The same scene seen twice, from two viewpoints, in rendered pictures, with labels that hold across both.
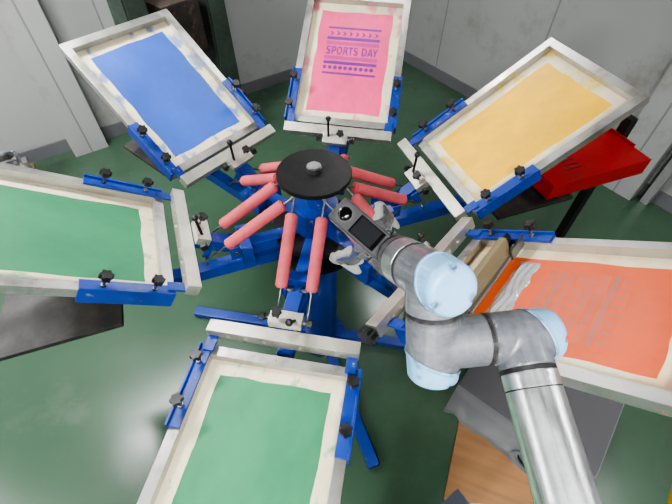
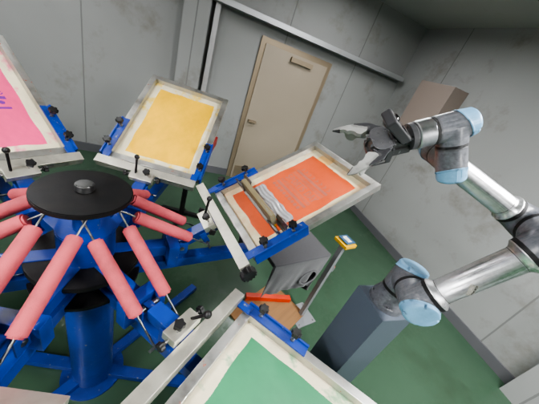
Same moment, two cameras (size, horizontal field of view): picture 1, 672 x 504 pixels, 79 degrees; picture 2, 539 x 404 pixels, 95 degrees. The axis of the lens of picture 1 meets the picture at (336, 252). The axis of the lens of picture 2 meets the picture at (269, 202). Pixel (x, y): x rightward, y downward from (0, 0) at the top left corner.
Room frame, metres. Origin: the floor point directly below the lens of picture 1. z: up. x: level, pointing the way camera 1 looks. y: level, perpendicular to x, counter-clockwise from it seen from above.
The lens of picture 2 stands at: (0.58, 0.67, 1.92)
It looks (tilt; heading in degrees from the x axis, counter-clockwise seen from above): 28 degrees down; 280
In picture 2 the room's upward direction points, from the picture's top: 21 degrees clockwise
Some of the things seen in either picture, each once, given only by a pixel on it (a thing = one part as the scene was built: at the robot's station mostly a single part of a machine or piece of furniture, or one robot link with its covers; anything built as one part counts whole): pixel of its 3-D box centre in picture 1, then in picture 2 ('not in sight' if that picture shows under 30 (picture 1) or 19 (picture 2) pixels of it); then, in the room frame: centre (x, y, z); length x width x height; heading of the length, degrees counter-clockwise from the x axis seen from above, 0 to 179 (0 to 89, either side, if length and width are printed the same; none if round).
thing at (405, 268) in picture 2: not in sight; (407, 276); (0.10, -0.29, 1.37); 0.13 x 0.12 x 0.14; 97
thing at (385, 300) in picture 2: not in sight; (391, 294); (0.10, -0.29, 1.25); 0.15 x 0.15 x 0.10
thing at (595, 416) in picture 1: (546, 378); (287, 237); (0.63, -0.77, 0.95); 0.48 x 0.44 x 0.01; 51
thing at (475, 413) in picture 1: (507, 433); (291, 275); (0.49, -0.65, 0.77); 0.46 x 0.09 x 0.36; 51
